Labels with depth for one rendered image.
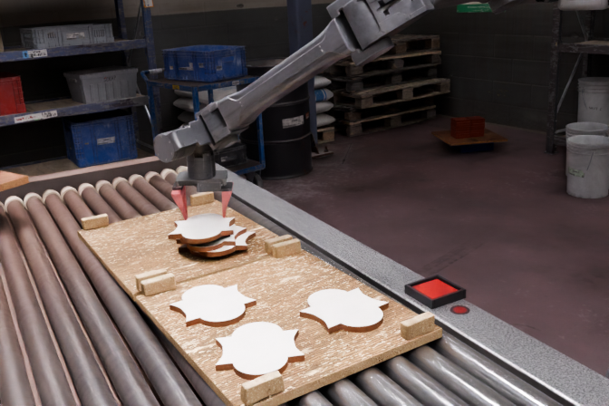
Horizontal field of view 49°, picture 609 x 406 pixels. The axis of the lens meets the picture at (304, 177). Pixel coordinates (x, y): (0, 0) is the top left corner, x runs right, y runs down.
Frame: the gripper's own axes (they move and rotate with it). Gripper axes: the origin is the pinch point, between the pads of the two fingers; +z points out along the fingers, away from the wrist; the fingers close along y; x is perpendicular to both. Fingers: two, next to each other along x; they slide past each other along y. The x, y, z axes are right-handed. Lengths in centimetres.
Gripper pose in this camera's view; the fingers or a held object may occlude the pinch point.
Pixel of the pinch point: (205, 217)
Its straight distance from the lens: 141.6
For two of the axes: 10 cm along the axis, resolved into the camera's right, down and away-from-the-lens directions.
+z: 0.3, 9.5, 3.0
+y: 10.0, -0.4, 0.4
